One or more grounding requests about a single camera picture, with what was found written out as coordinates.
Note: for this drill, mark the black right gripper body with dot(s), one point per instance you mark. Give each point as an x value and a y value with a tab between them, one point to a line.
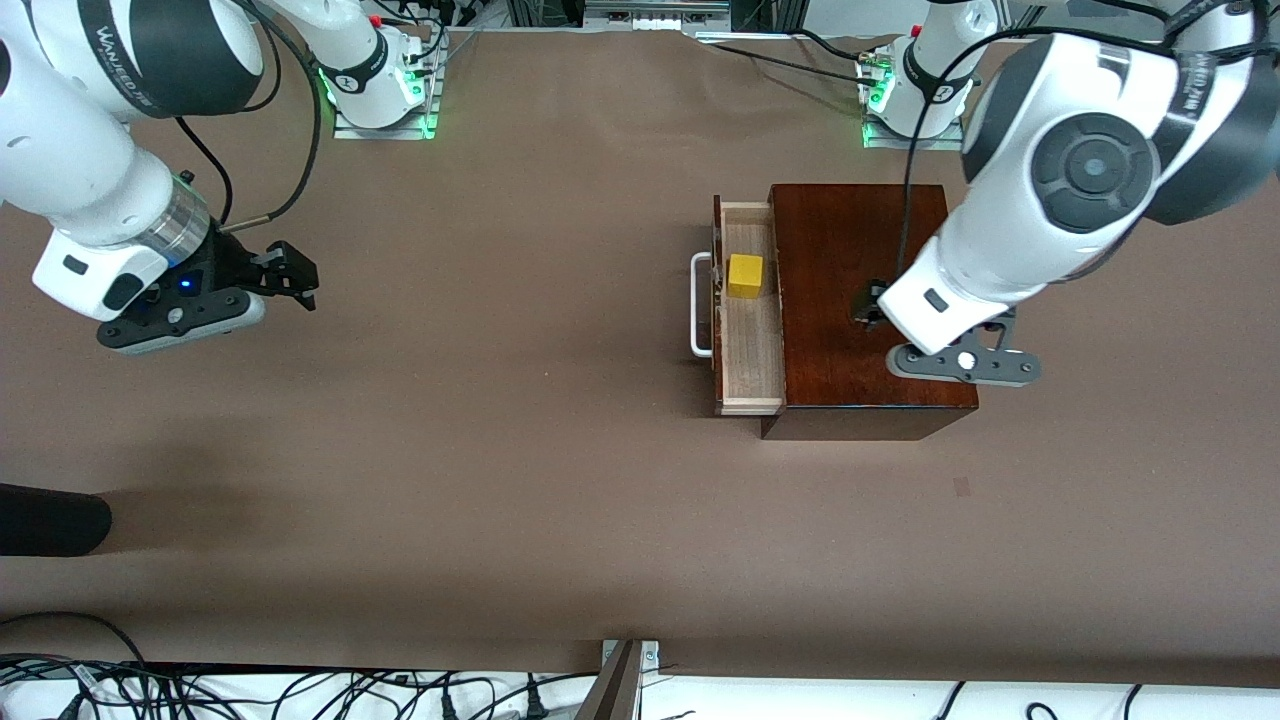
226	266

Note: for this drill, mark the yellow block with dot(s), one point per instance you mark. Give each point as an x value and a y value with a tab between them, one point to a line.
745	277

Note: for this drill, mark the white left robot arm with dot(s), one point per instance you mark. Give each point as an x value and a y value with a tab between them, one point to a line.
1000	260

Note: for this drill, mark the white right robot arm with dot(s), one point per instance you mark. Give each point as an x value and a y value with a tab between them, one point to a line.
90	170

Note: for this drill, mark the dark brown wooden cabinet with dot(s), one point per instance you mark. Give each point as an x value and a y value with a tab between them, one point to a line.
850	380

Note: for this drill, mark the black ribbed cylinder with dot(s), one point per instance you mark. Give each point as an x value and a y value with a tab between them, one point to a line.
50	520

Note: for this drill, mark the white barcode label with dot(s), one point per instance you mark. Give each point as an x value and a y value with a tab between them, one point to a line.
85	678

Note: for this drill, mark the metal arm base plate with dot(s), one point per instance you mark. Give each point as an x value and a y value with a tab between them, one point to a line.
400	132
900	143

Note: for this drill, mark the silver metal corner bracket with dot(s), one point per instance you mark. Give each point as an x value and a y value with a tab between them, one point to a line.
650	655

